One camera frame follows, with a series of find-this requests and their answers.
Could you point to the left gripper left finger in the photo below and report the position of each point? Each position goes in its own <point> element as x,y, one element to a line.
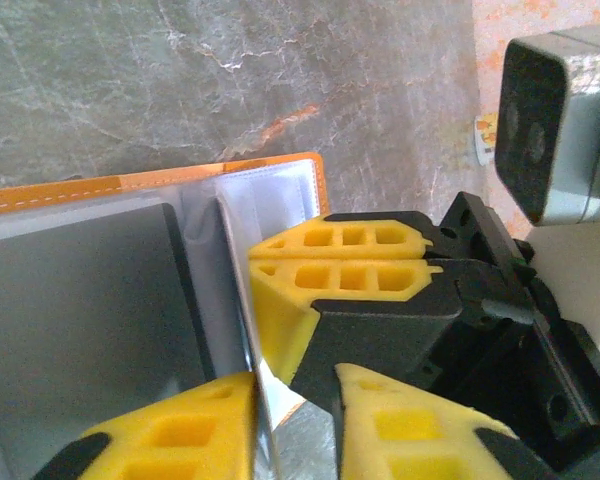
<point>170,440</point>

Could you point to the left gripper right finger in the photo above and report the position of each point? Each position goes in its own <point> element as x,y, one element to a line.
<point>405,440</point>

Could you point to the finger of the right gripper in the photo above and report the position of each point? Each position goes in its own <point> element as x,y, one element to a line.
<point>280,310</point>
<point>290,250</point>

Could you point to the blue VIP card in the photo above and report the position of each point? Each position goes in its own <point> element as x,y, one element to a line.
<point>267,430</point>

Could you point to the orange leather card holder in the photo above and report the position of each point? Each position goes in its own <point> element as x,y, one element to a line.
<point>55,192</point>

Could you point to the dark grey card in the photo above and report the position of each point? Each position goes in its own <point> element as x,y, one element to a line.
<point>80,300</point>

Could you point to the yellow white can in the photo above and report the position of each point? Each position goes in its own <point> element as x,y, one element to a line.
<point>486,140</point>

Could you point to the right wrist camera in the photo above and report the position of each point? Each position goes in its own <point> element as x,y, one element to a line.
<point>575,125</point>

